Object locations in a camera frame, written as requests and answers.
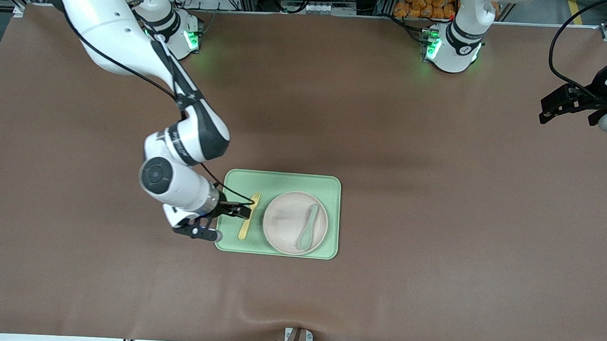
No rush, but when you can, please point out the light green rectangular tray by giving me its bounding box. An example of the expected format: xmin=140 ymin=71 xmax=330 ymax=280
xmin=213 ymin=168 xmax=343 ymax=261

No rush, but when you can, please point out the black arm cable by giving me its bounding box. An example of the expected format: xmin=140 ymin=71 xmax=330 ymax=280
xmin=53 ymin=2 xmax=267 ymax=207
xmin=546 ymin=0 xmax=607 ymax=104

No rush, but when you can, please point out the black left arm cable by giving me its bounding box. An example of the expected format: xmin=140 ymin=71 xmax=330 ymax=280
xmin=546 ymin=0 xmax=607 ymax=104

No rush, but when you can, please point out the white long socket strip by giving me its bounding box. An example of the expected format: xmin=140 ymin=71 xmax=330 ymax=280
xmin=281 ymin=1 xmax=335 ymax=16

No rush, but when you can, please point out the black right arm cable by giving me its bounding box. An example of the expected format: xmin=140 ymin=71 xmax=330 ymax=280
xmin=53 ymin=2 xmax=267 ymax=207

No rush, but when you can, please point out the beige round plate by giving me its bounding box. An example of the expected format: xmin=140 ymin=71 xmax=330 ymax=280
xmin=261 ymin=190 xmax=330 ymax=257

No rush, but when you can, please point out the yellow plastic fork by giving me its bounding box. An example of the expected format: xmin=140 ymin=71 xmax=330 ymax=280
xmin=237 ymin=191 xmax=261 ymax=241

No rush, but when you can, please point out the brown table cover mat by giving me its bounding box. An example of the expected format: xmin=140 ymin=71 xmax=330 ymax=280
xmin=0 ymin=0 xmax=607 ymax=341

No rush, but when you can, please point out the light green plastic spoon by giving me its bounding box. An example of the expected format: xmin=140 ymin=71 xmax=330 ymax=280
xmin=297 ymin=202 xmax=320 ymax=251

